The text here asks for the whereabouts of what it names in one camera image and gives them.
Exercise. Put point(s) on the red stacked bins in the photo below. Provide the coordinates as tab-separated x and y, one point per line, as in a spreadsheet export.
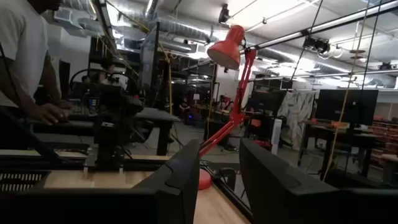
385	137

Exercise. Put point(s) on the black work table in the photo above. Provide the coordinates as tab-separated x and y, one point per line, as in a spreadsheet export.
342	135

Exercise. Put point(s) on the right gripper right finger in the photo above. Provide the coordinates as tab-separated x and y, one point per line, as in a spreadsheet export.
273	199

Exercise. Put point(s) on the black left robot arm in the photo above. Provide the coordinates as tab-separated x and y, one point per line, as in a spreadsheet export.
112	105

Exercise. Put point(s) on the person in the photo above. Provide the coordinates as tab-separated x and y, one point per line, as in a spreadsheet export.
21	46
184	109
107	73

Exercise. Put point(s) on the black camera on beam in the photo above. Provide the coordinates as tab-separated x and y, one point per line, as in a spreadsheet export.
317	45

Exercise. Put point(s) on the large black monitor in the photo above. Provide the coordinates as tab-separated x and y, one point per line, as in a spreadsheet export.
345	105

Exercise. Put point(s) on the black slotted basket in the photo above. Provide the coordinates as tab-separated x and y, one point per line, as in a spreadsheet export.
18	182

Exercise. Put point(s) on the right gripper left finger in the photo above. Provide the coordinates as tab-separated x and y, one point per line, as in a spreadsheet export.
174	193

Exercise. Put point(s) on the black desk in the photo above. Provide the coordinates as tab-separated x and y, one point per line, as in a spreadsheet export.
155	115

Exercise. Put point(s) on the black upright panel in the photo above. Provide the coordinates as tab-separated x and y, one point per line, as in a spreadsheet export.
149	62

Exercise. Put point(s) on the black ceiling spotlight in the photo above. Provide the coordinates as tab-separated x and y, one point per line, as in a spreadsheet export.
224	14

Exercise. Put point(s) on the silver ventilation duct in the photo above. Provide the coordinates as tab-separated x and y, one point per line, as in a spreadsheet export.
180	26

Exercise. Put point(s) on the white crumpled sheet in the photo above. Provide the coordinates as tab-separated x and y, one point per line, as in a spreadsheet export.
297	118

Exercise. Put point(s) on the red desk lamp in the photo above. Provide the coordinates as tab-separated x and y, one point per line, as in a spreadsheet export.
228	51

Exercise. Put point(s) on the overhead metal frame beam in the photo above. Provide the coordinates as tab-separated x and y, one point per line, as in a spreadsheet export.
342	21

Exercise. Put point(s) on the white tower unit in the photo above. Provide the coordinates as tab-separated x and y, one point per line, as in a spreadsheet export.
276	137

